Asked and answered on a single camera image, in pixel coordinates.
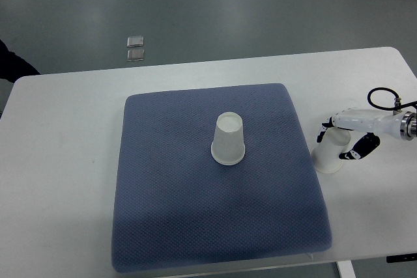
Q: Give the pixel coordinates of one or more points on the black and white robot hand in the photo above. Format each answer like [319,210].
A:
[369,122]

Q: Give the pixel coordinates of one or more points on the white paper cup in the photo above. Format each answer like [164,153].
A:
[228,146]
[325,155]

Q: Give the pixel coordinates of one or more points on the black table control panel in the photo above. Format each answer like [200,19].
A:
[401,258]

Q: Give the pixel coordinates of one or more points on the white table leg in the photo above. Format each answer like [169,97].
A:
[345,269]

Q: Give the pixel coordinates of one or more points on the white paper cup on cushion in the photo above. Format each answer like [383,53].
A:
[228,146]

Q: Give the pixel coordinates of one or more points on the blue textured cushion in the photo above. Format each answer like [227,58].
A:
[176,206]

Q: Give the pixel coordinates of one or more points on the upper metal floor plate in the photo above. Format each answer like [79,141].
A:
[135,41]

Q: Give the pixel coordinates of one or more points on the person in dark clothing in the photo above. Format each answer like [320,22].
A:
[14,67]

